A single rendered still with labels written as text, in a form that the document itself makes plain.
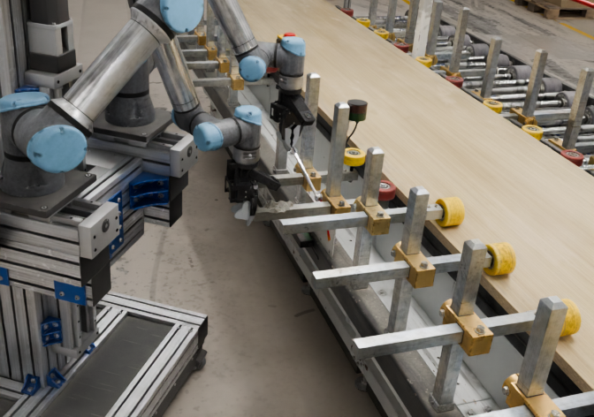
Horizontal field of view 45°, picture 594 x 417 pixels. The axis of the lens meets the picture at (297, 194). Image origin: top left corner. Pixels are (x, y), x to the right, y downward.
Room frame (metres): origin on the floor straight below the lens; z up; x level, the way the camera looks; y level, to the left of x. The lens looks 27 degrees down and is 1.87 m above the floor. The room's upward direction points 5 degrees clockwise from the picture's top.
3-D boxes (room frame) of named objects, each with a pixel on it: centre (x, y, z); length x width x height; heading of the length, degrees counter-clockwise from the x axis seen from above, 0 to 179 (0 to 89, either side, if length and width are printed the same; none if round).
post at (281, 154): (2.47, 0.07, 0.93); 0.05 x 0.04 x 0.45; 21
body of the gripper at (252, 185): (1.84, 0.16, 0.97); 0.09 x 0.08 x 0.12; 111
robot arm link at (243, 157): (1.84, 0.15, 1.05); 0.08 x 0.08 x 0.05
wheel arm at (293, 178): (2.17, 0.01, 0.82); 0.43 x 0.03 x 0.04; 111
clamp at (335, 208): (1.97, -0.12, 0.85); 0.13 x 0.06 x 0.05; 21
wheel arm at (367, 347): (1.24, -0.38, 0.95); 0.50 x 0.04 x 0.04; 111
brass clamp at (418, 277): (1.50, -0.29, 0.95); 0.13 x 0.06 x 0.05; 21
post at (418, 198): (1.52, -0.29, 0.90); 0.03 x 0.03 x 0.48; 21
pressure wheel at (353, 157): (2.24, -0.18, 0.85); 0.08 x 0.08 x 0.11
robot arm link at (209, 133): (1.79, 0.24, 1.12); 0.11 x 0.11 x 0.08; 42
